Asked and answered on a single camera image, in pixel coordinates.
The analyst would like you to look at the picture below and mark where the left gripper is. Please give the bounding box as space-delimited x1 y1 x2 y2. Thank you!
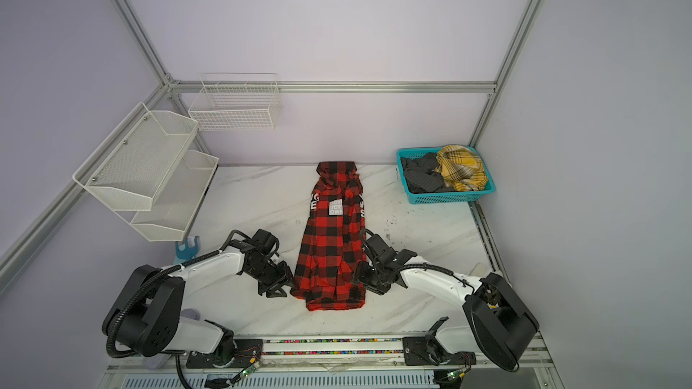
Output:
246 260 298 299

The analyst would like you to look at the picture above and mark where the red black plaid shirt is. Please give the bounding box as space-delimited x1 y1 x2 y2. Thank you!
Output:
291 160 366 312

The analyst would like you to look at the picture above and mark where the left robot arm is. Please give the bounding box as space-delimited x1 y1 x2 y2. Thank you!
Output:
102 230 293 388

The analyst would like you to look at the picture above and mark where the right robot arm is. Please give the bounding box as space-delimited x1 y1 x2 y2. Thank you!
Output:
355 229 540 372

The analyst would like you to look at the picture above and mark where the dark grey shirt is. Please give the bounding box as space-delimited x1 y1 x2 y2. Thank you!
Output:
400 152 455 194

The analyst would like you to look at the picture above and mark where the teal plastic basket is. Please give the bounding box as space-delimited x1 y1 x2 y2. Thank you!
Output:
396 147 496 205

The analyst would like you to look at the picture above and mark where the yellow plaid shirt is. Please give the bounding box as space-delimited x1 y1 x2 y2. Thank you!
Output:
436 145 489 192

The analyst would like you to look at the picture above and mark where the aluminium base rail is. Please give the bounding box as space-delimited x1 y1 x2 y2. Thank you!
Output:
99 334 564 388

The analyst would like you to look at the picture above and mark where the white mesh wall shelf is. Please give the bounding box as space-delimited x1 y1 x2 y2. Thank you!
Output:
72 103 218 242

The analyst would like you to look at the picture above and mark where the white wire wall basket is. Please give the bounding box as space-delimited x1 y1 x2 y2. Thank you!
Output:
188 73 283 131

